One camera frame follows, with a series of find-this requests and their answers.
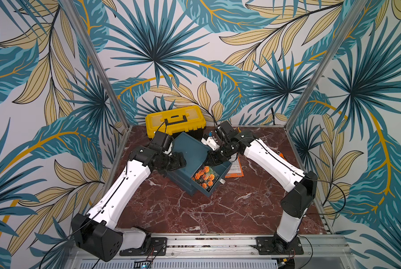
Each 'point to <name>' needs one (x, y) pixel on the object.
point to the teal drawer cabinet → (195, 152)
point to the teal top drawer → (222, 169)
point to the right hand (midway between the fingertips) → (205, 163)
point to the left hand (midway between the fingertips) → (179, 167)
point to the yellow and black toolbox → (189, 120)
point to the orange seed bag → (236, 170)
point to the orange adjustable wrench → (280, 154)
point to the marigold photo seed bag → (206, 176)
